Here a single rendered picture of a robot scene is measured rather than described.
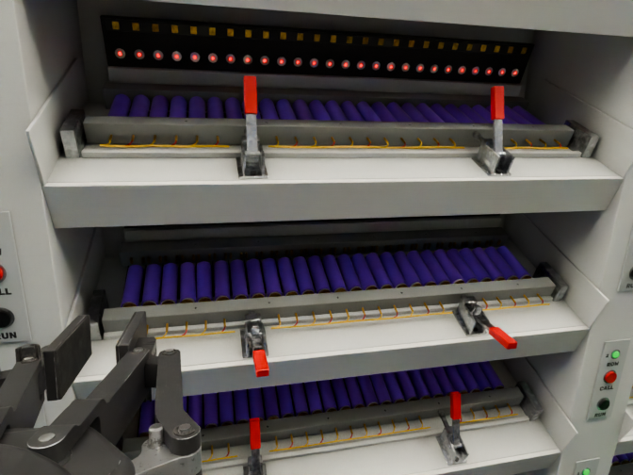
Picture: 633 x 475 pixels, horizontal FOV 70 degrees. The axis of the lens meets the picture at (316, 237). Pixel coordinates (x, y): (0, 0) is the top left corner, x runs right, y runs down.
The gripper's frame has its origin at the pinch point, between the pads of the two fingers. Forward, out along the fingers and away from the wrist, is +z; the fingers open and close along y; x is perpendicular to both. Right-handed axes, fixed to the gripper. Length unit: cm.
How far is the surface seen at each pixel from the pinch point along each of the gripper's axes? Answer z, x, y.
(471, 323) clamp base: 15.9, 6.3, -36.9
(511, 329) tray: 16.6, 7.7, -43.1
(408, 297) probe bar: 19.2, 3.5, -30.3
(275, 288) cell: 22.2, 2.2, -14.4
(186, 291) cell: 22.6, 2.0, -4.0
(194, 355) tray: 16.9, 7.6, -4.9
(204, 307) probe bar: 19.7, 3.3, -6.1
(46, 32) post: 17.0, -24.3, 7.0
